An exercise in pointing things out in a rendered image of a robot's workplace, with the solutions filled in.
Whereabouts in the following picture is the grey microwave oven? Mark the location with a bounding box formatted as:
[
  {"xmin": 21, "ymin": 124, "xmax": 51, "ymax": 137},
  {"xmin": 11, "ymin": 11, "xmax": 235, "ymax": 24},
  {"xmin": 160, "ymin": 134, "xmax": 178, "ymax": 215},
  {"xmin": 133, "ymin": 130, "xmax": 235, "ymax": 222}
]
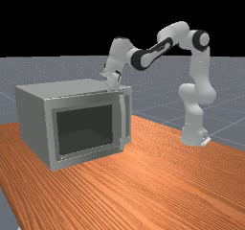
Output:
[{"xmin": 14, "ymin": 78, "xmax": 133, "ymax": 172}]

